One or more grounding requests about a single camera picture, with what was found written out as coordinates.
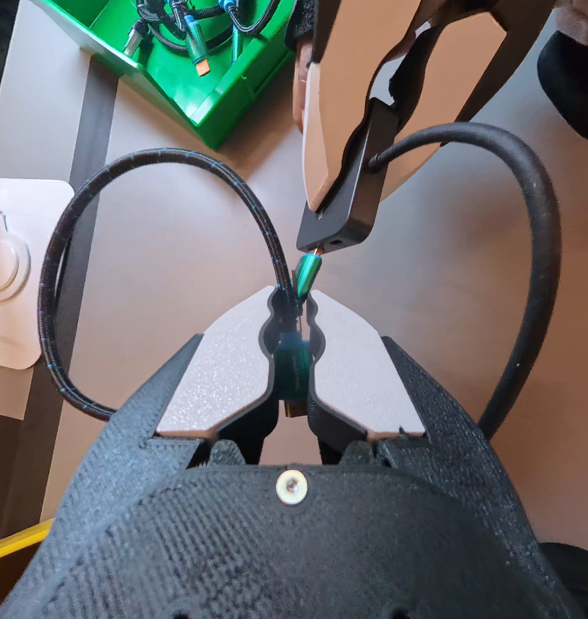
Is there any black HDMI cable green plug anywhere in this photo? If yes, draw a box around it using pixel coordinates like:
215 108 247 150
135 0 287 78
37 146 325 422

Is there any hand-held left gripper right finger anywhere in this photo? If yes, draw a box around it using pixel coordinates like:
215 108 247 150
304 290 426 444

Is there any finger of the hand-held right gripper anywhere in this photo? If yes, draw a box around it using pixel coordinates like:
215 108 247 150
301 0 426 214
381 10 508 201

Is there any person's right hand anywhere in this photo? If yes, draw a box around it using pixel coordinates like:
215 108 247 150
291 62 310 134

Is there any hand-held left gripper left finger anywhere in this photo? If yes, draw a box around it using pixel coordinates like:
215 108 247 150
156 288 280 444

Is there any person's right forearm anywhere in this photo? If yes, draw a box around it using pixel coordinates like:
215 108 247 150
553 0 588 45

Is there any yellow plastic bin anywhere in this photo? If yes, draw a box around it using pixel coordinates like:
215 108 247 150
0 519 56 583

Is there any black adapter box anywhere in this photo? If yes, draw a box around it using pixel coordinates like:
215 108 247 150
295 97 563 438

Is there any black foam pad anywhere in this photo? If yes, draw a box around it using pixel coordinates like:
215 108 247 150
537 27 588 148

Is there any green plastic bin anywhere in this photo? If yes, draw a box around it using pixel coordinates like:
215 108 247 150
33 0 300 152

